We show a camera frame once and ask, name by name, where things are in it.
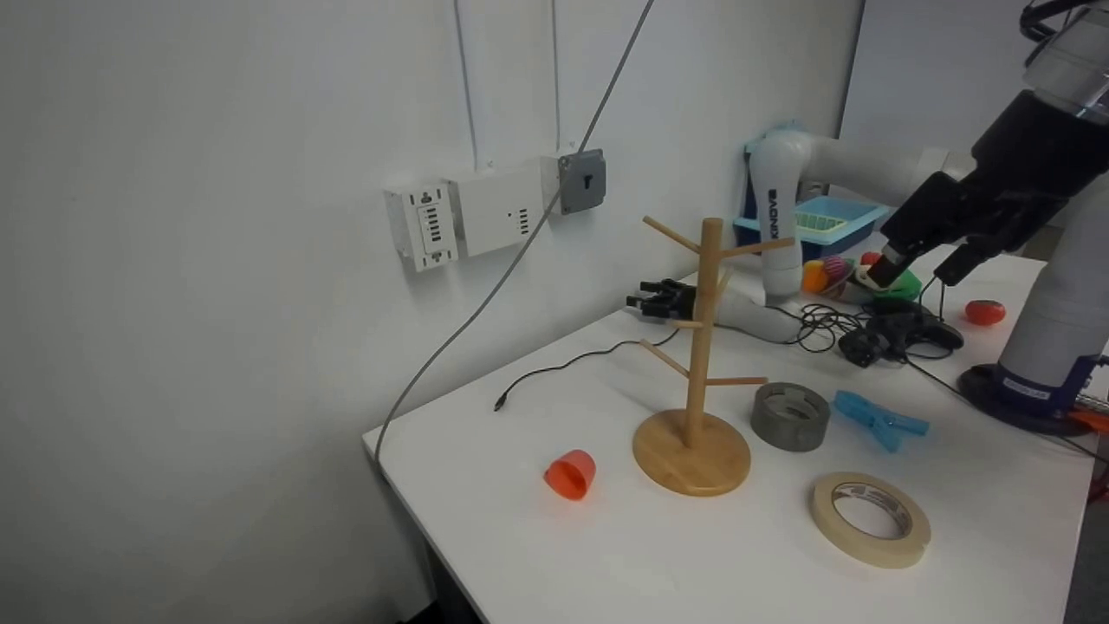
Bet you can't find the white wall conduit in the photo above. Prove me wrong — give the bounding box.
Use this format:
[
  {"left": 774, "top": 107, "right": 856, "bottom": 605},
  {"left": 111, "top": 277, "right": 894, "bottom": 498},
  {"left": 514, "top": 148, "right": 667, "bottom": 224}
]
[
  {"left": 449, "top": 0, "right": 484, "bottom": 177},
  {"left": 546, "top": 0, "right": 570, "bottom": 160}
]

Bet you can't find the gray wall socket box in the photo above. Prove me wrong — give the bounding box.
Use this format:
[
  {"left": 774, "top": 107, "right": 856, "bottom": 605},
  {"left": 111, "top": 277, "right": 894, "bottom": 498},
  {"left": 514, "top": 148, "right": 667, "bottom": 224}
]
[{"left": 553, "top": 144, "right": 615, "bottom": 216}]

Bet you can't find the white labelled wall box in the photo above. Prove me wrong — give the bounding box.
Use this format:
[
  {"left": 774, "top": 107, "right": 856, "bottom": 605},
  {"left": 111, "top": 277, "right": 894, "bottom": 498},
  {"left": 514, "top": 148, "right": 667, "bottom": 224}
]
[{"left": 380, "top": 174, "right": 461, "bottom": 277}]

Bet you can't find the black power adapter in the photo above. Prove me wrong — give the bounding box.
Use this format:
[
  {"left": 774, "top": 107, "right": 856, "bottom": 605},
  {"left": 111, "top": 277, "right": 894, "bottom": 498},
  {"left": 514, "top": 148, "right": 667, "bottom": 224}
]
[{"left": 834, "top": 326, "right": 894, "bottom": 371}]

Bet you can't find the blue plastic tray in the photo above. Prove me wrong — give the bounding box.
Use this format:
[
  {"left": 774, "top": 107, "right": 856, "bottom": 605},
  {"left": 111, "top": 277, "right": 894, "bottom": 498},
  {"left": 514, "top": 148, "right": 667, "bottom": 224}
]
[{"left": 790, "top": 189, "right": 890, "bottom": 253}]

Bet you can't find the orange plastic cup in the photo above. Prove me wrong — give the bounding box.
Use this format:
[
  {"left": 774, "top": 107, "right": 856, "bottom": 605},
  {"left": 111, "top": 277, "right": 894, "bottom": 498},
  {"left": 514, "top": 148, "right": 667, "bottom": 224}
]
[{"left": 541, "top": 448, "right": 600, "bottom": 504}]

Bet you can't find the black cable tangle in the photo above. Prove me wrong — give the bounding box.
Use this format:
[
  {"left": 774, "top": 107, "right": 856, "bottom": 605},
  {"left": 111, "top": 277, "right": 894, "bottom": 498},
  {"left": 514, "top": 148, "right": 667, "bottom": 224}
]
[{"left": 795, "top": 296, "right": 854, "bottom": 357}]

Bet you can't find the black device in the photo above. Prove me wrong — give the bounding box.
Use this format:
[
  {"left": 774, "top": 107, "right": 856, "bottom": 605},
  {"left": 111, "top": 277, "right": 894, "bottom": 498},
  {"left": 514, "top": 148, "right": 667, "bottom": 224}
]
[{"left": 884, "top": 298, "right": 967, "bottom": 357}]

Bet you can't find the blue plastic clamp peg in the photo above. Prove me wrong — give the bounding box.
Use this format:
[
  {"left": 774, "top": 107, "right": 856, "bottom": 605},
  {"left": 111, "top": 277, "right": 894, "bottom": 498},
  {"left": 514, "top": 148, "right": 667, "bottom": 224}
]
[{"left": 832, "top": 388, "right": 937, "bottom": 454}]

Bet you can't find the long gray wall cable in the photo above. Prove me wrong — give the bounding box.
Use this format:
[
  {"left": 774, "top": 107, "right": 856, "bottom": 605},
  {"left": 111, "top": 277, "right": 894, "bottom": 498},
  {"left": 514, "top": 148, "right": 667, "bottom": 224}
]
[{"left": 370, "top": 0, "right": 657, "bottom": 462}]

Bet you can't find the thin black table cable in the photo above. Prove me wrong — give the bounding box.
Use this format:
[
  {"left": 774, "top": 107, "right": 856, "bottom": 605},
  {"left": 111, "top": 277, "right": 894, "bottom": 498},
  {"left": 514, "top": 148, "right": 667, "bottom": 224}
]
[{"left": 491, "top": 319, "right": 691, "bottom": 415}]

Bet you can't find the white robot arm blue base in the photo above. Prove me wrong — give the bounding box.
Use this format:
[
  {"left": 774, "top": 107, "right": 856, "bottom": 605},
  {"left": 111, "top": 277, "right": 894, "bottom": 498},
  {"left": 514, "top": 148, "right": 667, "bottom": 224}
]
[{"left": 691, "top": 120, "right": 1109, "bottom": 440}]

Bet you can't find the wooden peg tree holder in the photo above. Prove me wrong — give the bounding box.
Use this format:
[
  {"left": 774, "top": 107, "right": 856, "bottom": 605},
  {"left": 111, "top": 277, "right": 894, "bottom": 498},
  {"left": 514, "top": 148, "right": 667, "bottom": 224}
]
[{"left": 630, "top": 216, "right": 803, "bottom": 504}]

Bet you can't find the beige masking tape roll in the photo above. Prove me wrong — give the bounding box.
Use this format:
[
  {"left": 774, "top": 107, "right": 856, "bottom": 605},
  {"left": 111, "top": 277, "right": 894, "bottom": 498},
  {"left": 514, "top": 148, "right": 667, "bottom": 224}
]
[{"left": 803, "top": 468, "right": 937, "bottom": 572}]

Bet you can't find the grey mug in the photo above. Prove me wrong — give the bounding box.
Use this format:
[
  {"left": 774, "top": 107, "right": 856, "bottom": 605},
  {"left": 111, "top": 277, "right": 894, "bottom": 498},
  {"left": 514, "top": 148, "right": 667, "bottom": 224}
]
[{"left": 749, "top": 378, "right": 834, "bottom": 454}]

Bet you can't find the white plain wall box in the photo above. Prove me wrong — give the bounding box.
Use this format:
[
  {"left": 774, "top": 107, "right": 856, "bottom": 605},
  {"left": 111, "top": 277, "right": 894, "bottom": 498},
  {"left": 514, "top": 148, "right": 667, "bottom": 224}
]
[{"left": 445, "top": 163, "right": 546, "bottom": 261}]

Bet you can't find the red round object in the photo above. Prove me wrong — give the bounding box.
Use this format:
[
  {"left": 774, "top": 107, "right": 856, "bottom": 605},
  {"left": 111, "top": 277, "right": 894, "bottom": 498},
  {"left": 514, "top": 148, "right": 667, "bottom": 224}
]
[{"left": 961, "top": 298, "right": 1007, "bottom": 328}]

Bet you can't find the green yellow toy vegetable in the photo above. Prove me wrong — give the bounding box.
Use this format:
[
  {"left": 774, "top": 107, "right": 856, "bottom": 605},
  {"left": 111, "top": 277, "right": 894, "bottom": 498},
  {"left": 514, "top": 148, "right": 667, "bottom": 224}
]
[{"left": 854, "top": 256, "right": 928, "bottom": 306}]

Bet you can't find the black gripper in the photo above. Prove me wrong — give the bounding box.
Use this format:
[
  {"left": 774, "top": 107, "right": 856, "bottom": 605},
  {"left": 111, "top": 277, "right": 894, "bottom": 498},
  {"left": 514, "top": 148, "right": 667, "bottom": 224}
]
[{"left": 866, "top": 97, "right": 1109, "bottom": 292}]

